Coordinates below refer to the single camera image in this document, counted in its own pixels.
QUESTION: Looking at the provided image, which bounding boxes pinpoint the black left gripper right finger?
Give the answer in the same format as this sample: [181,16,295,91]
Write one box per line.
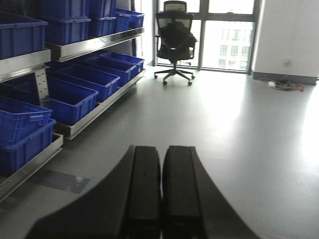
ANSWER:
[162,146,258,239]

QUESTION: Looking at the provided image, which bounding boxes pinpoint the cables on floor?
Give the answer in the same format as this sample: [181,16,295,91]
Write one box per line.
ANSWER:
[259,77,305,92]

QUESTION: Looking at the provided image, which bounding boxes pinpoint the left steel shelf rack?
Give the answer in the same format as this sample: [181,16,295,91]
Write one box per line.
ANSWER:
[0,27,145,201]

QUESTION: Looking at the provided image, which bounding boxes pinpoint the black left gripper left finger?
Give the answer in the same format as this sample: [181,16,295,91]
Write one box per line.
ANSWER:
[26,145,161,239]

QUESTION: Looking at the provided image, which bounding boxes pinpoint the black office chair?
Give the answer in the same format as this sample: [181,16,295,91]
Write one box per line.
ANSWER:
[154,0,196,86]

